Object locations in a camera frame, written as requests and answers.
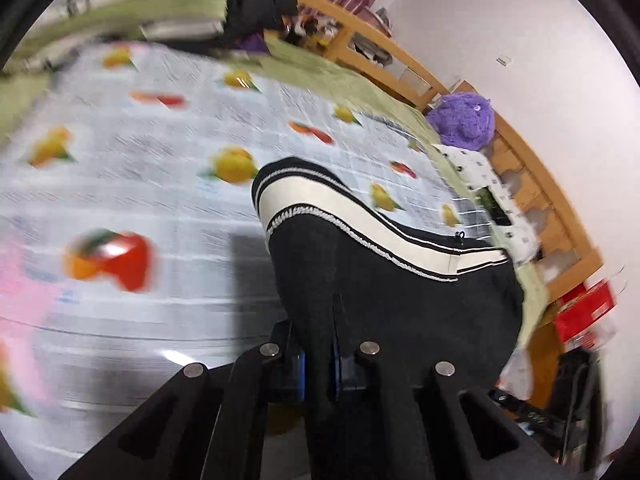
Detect fruit print plastic tablecloth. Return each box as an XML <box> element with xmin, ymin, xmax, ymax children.
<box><xmin>0</xmin><ymin>42</ymin><xmax>481</xmax><ymax>480</ymax></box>

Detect purple cloth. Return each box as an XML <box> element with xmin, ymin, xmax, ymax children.
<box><xmin>235</xmin><ymin>32</ymin><xmax>268</xmax><ymax>53</ymax></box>

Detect black white-striped pants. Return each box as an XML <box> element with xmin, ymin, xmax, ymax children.
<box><xmin>251</xmin><ymin>156</ymin><xmax>525</xmax><ymax>480</ymax></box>

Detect black jacket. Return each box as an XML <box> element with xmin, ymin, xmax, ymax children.
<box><xmin>222</xmin><ymin>0</ymin><xmax>300</xmax><ymax>51</ymax></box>

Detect green bed sheet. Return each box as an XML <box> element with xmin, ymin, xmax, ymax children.
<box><xmin>0</xmin><ymin>0</ymin><xmax>551</xmax><ymax>346</ymax></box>

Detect white flower print quilt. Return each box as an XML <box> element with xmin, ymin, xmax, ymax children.
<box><xmin>35</xmin><ymin>0</ymin><xmax>226</xmax><ymax>56</ymax></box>

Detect white flower print pillow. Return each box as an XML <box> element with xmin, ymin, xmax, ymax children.
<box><xmin>434</xmin><ymin>144</ymin><xmax>542</xmax><ymax>265</ymax></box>

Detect black metal stand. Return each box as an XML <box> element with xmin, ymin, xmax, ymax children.
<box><xmin>487</xmin><ymin>347</ymin><xmax>608</xmax><ymax>471</ymax></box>

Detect wooden bed frame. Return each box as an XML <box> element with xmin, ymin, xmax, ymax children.
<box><xmin>287</xmin><ymin>0</ymin><xmax>603</xmax><ymax>411</ymax></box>

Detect purple plush toy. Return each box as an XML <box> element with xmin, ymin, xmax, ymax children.
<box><xmin>426</xmin><ymin>92</ymin><xmax>496</xmax><ymax>152</ymax></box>

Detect pile of cardboard clutter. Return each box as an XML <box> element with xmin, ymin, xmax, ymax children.
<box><xmin>350</xmin><ymin>7</ymin><xmax>396</xmax><ymax>66</ymax></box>

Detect red box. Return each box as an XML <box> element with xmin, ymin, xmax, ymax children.
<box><xmin>555</xmin><ymin>280</ymin><xmax>616</xmax><ymax>346</ymax></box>

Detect pink cloth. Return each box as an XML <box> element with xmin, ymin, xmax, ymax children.
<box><xmin>0</xmin><ymin>245</ymin><xmax>56</xmax><ymax>411</ymax></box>

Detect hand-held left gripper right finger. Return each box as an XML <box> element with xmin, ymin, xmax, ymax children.
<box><xmin>336</xmin><ymin>341</ymin><xmax>568</xmax><ymax>480</ymax></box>

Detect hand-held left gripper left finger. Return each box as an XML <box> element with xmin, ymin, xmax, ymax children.
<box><xmin>59</xmin><ymin>319</ymin><xmax>307</xmax><ymax>480</ymax></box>

